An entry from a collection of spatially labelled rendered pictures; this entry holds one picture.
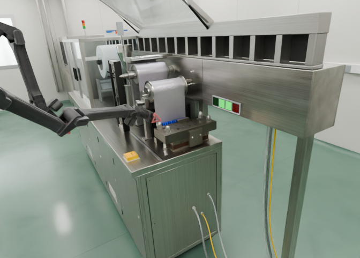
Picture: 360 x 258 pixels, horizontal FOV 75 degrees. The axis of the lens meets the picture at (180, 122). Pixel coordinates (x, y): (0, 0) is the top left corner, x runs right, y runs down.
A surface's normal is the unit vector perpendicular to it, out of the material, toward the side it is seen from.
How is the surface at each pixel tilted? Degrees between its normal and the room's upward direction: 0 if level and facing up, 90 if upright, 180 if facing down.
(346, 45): 90
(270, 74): 90
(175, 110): 90
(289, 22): 90
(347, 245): 0
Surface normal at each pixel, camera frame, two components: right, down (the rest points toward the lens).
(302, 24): -0.85, 0.22
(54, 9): 0.52, 0.28
